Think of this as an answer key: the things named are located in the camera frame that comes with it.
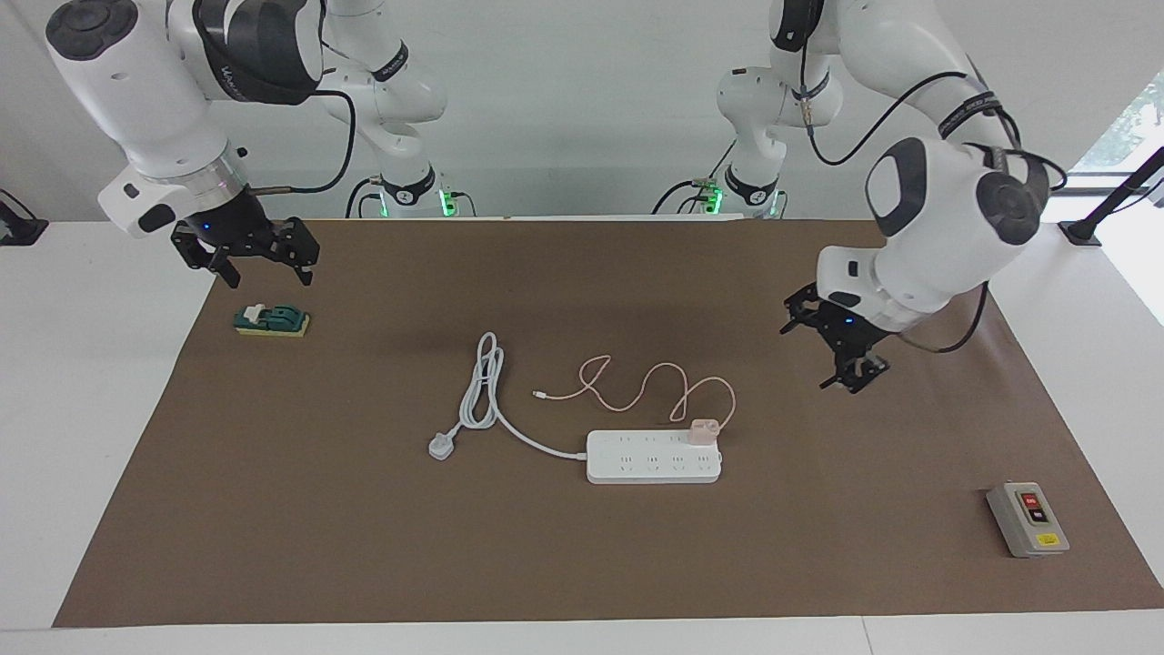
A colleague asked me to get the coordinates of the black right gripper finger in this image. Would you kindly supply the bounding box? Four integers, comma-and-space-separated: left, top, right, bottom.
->
271, 217, 320, 288
171, 234, 239, 290

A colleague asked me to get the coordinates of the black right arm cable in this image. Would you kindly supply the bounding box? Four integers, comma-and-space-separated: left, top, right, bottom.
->
246, 86, 357, 195

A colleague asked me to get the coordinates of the window with green view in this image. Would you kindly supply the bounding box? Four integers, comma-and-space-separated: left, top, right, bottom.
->
1064, 71, 1164, 197

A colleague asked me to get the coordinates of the black desk clamp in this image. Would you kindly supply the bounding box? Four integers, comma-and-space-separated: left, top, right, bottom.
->
0, 188, 49, 247

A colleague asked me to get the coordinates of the grey on-off switch box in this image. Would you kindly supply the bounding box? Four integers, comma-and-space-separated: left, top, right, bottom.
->
986, 481, 1071, 559

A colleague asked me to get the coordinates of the brown table mat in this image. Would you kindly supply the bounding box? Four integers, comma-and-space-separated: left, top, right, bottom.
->
52, 217, 1164, 629

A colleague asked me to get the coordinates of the pink charging cable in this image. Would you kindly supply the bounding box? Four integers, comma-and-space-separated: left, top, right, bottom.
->
533, 356, 738, 438

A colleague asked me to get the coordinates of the green knife switch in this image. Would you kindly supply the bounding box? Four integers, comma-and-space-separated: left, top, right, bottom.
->
233, 303, 311, 338

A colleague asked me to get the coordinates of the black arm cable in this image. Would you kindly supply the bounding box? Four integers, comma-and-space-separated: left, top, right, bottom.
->
246, 86, 357, 195
791, 0, 1069, 356

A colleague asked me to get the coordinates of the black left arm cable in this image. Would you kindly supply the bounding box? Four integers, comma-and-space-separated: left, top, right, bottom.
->
791, 0, 1069, 356

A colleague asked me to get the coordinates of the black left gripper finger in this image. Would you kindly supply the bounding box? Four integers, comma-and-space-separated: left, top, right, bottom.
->
820, 357, 890, 394
780, 282, 819, 330

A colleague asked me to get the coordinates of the white power strip cord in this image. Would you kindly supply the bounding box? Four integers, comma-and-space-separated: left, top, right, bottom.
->
427, 331, 590, 462

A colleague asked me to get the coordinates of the black base cable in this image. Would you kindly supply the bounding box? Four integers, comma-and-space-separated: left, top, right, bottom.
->
652, 136, 738, 217
346, 177, 387, 219

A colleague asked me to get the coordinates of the white power strip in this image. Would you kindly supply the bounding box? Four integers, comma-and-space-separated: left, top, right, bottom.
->
585, 428, 726, 486

